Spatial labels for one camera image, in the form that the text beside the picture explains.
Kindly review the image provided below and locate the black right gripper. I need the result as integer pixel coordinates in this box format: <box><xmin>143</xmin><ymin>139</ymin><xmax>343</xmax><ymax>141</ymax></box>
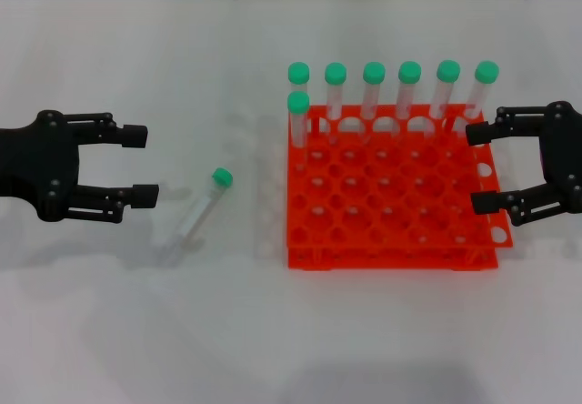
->
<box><xmin>464</xmin><ymin>100</ymin><xmax>582</xmax><ymax>228</ymax></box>

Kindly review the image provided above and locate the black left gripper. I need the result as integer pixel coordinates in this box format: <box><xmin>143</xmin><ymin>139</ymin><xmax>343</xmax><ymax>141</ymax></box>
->
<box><xmin>0</xmin><ymin>109</ymin><xmax>160</xmax><ymax>225</ymax></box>

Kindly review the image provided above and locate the clear test tube green cap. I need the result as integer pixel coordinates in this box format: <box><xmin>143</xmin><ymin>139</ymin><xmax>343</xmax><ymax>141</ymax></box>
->
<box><xmin>397</xmin><ymin>60</ymin><xmax>422</xmax><ymax>120</ymax></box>
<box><xmin>430</xmin><ymin>59</ymin><xmax>461</xmax><ymax>120</ymax></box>
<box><xmin>287</xmin><ymin>90</ymin><xmax>312</xmax><ymax>171</ymax></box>
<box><xmin>156</xmin><ymin>166</ymin><xmax>235</xmax><ymax>265</ymax></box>
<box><xmin>463</xmin><ymin>60</ymin><xmax>500</xmax><ymax>120</ymax></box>
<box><xmin>362</xmin><ymin>61</ymin><xmax>386</xmax><ymax>121</ymax></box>
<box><xmin>324</xmin><ymin>62</ymin><xmax>348</xmax><ymax>121</ymax></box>
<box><xmin>287</xmin><ymin>61</ymin><xmax>312</xmax><ymax>96</ymax></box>

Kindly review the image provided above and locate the orange test tube rack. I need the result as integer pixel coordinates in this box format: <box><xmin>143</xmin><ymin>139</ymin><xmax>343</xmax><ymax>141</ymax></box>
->
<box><xmin>286</xmin><ymin>103</ymin><xmax>516</xmax><ymax>272</ymax></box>

